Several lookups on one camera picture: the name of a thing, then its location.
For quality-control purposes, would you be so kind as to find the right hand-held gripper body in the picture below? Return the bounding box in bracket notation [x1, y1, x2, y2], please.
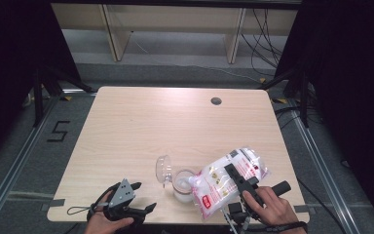
[228, 176, 292, 226]

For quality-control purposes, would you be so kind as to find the black floor cable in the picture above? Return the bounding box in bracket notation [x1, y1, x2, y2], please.
[296, 177, 349, 234]

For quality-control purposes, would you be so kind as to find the grey tape strip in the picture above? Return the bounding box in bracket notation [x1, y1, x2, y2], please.
[293, 204, 317, 215]
[40, 198, 66, 213]

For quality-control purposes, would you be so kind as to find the clear bag with red label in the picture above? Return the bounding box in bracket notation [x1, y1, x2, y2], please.
[187, 147, 270, 220]

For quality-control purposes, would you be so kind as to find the person's right hand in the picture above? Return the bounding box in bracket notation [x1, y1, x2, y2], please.
[241, 186, 299, 227]

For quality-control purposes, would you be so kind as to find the clear glass jar lid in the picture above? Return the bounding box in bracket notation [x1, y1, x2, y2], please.
[155, 154, 173, 189]

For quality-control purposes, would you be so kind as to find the bundle of black cables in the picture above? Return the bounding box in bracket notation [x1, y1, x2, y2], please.
[241, 7, 287, 78]

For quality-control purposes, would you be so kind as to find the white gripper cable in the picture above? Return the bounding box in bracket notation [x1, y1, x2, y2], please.
[221, 209, 239, 234]

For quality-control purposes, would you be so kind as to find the black wrist band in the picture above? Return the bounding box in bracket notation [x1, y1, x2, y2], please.
[262, 220, 309, 234]

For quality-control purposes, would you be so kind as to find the clear glass jar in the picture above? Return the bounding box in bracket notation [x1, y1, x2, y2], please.
[171, 168, 199, 205]

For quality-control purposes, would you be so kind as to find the metal floor rail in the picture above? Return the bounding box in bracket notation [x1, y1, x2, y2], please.
[287, 106, 360, 234]
[0, 93, 60, 226]

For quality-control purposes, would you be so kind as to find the person's left hand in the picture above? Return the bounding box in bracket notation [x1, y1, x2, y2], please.
[83, 191, 135, 234]

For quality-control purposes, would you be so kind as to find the light wooden shelf unit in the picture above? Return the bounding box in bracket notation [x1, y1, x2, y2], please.
[50, 2, 299, 65]

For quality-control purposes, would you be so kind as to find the black metal stand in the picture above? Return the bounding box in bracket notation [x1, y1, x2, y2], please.
[32, 63, 97, 129]
[258, 68, 310, 129]

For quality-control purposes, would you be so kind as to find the black strap loop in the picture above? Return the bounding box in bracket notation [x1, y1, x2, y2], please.
[66, 205, 94, 216]

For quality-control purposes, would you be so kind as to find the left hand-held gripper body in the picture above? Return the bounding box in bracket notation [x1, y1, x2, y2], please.
[102, 177, 143, 225]

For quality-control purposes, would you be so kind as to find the black curtain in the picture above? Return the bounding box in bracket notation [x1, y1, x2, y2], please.
[273, 0, 374, 233]
[0, 0, 83, 167]

